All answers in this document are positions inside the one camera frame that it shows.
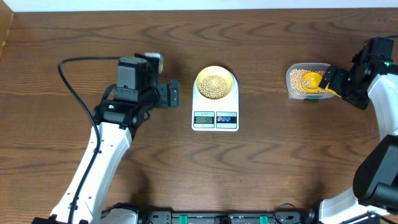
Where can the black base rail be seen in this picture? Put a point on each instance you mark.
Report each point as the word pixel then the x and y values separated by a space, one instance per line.
pixel 168 217

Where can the pile of soybeans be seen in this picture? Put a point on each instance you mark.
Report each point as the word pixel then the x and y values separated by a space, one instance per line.
pixel 296 76

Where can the yellow plastic bowl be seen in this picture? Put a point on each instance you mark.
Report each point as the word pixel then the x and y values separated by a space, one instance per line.
pixel 216 70

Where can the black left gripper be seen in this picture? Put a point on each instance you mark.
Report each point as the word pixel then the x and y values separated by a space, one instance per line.
pixel 164 101

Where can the soybeans in scoop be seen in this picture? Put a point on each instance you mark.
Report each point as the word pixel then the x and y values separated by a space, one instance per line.
pixel 307 84

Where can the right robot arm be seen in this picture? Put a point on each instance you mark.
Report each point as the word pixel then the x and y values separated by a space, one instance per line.
pixel 371 80

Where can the yellow measuring scoop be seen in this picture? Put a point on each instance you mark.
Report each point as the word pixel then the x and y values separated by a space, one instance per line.
pixel 316 79

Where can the soybeans in yellow bowl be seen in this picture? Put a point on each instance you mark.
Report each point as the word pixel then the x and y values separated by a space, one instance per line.
pixel 214 87

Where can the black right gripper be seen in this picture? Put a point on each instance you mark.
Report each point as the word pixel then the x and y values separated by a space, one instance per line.
pixel 360 101

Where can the clear plastic container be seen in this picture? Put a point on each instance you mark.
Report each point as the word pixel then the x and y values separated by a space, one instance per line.
pixel 306 66

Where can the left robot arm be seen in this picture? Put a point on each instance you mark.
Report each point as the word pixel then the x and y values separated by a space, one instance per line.
pixel 115 121

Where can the white digital kitchen scale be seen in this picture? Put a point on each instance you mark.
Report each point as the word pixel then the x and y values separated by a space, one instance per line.
pixel 216 115

